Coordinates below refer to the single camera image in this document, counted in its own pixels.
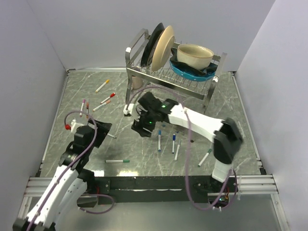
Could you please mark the dark red marker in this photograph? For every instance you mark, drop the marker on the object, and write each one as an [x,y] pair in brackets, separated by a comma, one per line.
[87,109]

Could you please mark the teal cap marker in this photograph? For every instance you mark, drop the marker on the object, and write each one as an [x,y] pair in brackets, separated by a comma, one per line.
[204,158]

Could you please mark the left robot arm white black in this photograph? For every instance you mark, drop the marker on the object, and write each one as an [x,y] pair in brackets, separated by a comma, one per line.
[69,182]

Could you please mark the black plate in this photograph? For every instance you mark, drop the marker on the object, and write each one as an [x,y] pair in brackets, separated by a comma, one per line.
[148,53]

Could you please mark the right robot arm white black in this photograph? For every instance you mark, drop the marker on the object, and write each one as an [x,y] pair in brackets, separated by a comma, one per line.
[224,134]

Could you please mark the pink cup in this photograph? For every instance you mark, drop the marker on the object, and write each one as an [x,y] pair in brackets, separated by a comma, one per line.
[137,83]

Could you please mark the pink cap marker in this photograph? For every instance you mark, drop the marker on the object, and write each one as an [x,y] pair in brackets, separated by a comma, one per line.
[82,107]

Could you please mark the beige plate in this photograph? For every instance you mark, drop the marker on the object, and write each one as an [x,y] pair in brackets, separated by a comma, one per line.
[163,49]

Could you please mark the stainless steel dish rack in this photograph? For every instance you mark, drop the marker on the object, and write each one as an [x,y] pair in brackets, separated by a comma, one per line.
[166,77]

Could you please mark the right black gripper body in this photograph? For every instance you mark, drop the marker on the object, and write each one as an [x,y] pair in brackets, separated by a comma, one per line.
[146,121]

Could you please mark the light blue cap marker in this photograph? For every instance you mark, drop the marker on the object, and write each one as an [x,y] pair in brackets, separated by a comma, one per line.
[159,141]

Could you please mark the red cap marker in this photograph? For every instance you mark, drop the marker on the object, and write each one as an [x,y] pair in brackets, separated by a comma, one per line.
[109,97]

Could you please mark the dark blue cap marker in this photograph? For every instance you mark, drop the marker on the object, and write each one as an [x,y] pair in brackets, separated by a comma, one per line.
[173,143]

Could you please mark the blue dotted dish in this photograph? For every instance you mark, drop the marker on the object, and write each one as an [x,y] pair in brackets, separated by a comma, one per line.
[191,77]

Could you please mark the orange cap marker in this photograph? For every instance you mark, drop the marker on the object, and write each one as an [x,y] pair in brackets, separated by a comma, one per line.
[101,105]

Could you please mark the aluminium rail frame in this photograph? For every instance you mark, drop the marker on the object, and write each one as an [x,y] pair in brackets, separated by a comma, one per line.
[249,184]

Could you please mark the cream ceramic bowl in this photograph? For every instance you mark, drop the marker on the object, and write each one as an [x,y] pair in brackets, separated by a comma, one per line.
[194,55]

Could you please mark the yellow cap marker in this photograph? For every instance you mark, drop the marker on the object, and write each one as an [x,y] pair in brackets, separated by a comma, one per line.
[101,86]

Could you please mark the black base beam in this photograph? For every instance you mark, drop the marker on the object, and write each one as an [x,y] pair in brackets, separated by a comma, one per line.
[153,188]

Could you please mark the grey cap marker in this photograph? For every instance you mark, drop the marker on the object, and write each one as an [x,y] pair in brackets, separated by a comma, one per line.
[177,151]

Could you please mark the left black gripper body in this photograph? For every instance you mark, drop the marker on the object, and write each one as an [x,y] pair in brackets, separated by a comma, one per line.
[101,133]

